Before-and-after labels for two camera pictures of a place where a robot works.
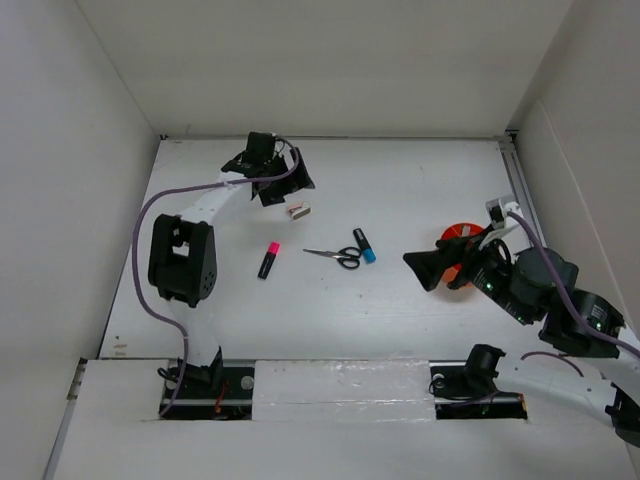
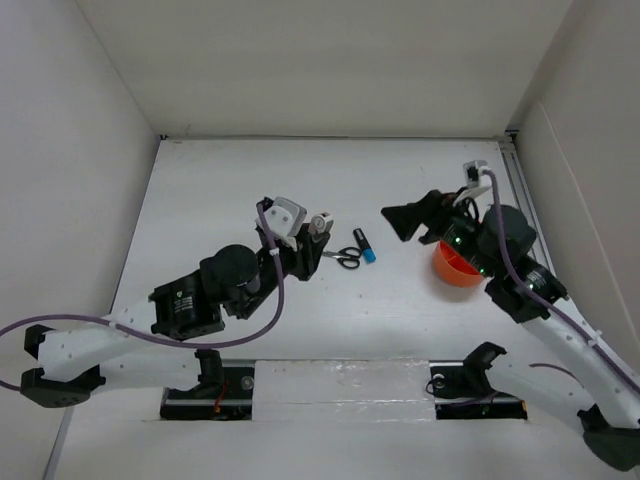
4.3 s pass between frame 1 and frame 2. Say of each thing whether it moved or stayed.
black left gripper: moved
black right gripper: moved
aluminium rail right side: stayed
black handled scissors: stayed
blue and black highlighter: stayed
